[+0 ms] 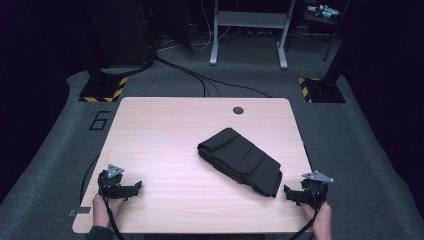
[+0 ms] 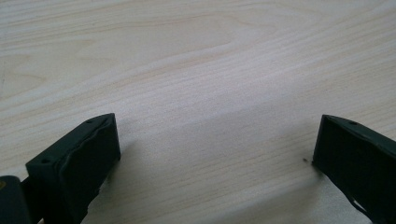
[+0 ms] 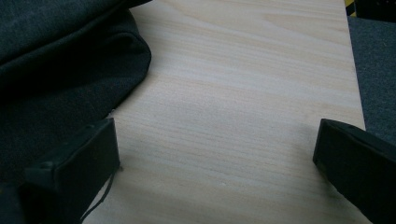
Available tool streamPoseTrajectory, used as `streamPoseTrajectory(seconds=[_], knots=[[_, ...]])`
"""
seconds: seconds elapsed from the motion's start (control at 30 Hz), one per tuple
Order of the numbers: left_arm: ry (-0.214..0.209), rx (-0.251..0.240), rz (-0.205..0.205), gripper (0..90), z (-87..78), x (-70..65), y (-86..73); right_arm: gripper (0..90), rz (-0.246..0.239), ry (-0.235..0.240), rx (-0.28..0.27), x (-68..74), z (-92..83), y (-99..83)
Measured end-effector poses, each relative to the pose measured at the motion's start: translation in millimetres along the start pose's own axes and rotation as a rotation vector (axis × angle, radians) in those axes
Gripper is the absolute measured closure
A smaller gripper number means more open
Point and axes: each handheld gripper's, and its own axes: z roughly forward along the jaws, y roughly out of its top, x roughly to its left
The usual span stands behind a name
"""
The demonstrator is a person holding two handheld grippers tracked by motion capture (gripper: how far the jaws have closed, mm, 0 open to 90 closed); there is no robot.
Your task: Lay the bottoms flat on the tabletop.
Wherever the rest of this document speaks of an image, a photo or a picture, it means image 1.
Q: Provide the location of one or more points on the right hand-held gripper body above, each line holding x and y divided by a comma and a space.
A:
313, 188

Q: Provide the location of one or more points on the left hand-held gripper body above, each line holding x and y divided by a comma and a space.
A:
113, 185

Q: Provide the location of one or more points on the black pleated skirt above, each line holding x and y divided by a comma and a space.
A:
240, 156

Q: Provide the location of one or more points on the person's left hand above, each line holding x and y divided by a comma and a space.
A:
104, 210

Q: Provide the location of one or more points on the person's right hand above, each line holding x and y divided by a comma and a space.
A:
320, 220

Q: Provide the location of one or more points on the grey tape strip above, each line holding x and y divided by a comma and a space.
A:
80, 211

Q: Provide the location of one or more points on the black tape floor number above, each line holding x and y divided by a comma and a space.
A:
99, 120

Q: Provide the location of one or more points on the black cabinet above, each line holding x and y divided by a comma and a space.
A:
123, 33

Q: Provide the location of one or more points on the dark shelf with small things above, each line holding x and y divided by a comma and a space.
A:
321, 11

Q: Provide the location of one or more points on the black base plate hazard stripes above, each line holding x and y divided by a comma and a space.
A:
321, 90
103, 90

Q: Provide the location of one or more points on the black stand post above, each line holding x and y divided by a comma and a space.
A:
96, 50
336, 56

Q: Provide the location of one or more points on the white metal desk frame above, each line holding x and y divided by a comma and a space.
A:
250, 19

